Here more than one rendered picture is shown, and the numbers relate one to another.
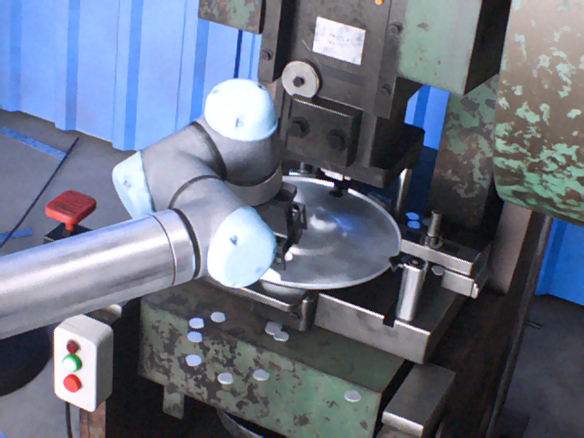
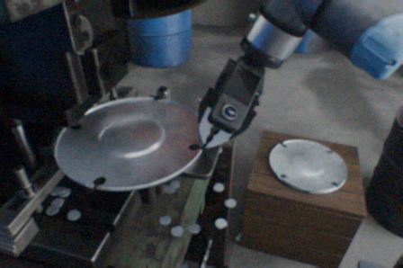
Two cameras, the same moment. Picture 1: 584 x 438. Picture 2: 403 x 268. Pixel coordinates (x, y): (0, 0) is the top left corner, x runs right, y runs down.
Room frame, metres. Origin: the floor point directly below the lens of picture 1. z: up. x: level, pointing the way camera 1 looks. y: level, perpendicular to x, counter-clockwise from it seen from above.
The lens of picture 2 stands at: (1.35, 0.47, 1.14)
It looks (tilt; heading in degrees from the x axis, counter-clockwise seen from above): 36 degrees down; 263
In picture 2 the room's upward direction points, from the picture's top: straight up
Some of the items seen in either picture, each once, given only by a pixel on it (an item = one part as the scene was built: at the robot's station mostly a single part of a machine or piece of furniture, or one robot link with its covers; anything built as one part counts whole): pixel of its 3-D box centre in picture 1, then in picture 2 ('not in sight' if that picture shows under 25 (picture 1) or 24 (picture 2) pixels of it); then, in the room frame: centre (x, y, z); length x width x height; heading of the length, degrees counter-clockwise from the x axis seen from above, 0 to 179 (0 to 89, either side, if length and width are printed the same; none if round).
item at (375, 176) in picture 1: (345, 146); (65, 92); (1.55, -0.07, 0.86); 0.20 x 0.16 x 0.05; 68
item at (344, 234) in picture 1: (301, 228); (131, 135); (1.43, -0.02, 0.78); 0.29 x 0.29 x 0.01
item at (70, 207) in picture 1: (70, 224); not in sight; (1.45, 0.32, 0.72); 0.07 x 0.06 x 0.08; 158
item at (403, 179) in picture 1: (402, 180); not in sight; (1.57, -0.17, 0.81); 0.02 x 0.02 x 0.14; 68
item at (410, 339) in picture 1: (328, 252); (87, 165); (1.55, -0.07, 0.68); 0.45 x 0.30 x 0.06; 68
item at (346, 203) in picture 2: not in sight; (298, 196); (0.84, -0.33, 0.18); 0.40 x 0.38 x 0.35; 155
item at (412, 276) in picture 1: (411, 286); (164, 103); (1.36, -0.18, 0.75); 0.03 x 0.03 x 0.10; 68
